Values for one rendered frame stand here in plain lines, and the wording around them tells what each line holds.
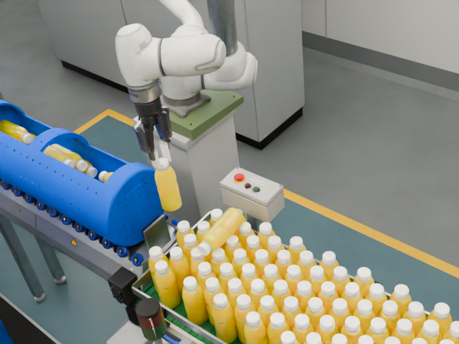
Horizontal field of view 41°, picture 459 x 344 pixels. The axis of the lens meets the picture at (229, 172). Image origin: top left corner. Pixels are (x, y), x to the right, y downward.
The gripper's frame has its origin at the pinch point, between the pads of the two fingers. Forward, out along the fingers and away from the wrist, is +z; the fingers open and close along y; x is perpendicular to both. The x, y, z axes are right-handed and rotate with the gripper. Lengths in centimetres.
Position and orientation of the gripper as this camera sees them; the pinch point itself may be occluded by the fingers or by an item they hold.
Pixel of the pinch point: (160, 155)
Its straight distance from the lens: 189.5
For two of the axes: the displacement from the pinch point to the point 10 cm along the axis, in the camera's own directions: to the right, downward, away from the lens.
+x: 7.6, 3.0, -5.7
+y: -6.3, 5.2, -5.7
